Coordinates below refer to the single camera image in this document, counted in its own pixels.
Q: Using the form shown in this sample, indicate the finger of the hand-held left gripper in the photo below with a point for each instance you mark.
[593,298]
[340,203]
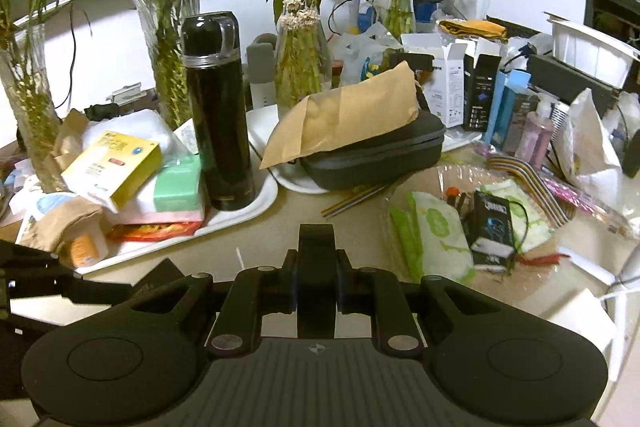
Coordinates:
[95,291]

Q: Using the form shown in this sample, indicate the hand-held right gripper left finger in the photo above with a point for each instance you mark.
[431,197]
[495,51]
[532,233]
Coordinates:
[292,282]

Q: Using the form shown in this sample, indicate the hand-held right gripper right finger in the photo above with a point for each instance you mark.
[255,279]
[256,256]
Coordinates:
[341,282]

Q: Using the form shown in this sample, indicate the orange packet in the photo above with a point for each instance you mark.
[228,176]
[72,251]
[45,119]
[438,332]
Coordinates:
[85,251]

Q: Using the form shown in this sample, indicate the brown paper pouch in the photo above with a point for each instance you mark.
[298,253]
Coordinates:
[60,217]

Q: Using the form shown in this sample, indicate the green wet wipes packet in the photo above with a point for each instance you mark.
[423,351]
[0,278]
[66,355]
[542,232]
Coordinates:
[407,242]

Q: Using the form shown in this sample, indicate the white blue printed packet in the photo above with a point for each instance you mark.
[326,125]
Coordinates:
[45,207]

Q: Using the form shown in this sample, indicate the red snack packet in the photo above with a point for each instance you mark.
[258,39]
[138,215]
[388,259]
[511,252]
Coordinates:
[155,231]

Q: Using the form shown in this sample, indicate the white tray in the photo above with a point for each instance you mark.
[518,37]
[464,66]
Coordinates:
[240,213]

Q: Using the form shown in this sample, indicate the white green wipes packet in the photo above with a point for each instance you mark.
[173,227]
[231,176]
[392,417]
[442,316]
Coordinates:
[445,237]

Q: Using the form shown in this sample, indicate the yellow medicine box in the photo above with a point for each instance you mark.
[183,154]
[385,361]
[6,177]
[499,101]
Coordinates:
[115,167]

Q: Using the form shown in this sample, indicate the black hard case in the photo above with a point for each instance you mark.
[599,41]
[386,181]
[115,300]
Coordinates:
[380,157]

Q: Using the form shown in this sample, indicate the green tissue pack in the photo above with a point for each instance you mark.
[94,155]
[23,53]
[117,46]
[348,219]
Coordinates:
[177,187]

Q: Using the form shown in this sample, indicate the clear plastic tray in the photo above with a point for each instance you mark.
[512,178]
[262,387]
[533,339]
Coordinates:
[450,177]

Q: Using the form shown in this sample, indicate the white plate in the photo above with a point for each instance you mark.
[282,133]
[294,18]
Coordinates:
[265,132]

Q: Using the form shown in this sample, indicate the small black printed box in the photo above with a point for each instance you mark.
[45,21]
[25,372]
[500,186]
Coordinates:
[492,227]

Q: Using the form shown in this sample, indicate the tall glass vase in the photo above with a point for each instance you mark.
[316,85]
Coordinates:
[32,117]

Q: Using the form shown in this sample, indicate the brown paper envelope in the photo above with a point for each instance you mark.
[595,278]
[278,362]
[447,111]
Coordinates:
[350,112]

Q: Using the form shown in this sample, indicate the clear tissue packet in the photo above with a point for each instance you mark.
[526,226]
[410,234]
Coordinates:
[187,137]

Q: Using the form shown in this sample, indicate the black thermos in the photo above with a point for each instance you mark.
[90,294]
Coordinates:
[220,117]

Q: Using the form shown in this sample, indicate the grey topped white device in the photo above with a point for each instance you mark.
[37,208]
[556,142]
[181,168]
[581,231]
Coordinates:
[262,67]

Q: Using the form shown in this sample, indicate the white carton box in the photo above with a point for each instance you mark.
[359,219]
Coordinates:
[445,82]

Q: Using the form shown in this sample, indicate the black carton box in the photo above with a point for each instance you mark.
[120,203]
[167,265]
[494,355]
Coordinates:
[480,97]

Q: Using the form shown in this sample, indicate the blue carton box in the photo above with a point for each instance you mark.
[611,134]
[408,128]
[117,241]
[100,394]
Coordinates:
[507,112]

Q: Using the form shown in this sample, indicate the pink bottle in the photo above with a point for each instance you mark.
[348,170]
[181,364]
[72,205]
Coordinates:
[535,137]

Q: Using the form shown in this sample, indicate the fluted glass vase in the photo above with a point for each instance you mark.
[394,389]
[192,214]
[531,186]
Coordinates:
[167,57]

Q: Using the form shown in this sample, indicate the white square box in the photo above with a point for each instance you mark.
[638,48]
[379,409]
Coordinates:
[585,322]

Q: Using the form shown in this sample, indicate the crumpled white plastic bag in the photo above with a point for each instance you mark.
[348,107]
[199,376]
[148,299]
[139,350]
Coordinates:
[585,142]

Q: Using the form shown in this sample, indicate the slim glass vase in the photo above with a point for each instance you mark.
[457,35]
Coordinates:
[401,7]

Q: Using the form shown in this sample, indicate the yellow cloth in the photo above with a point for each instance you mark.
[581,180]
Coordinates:
[475,29]

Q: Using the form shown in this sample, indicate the black flat box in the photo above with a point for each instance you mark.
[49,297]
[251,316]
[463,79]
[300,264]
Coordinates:
[560,82]

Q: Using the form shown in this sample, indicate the white food container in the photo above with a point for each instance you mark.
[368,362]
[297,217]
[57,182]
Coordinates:
[590,47]

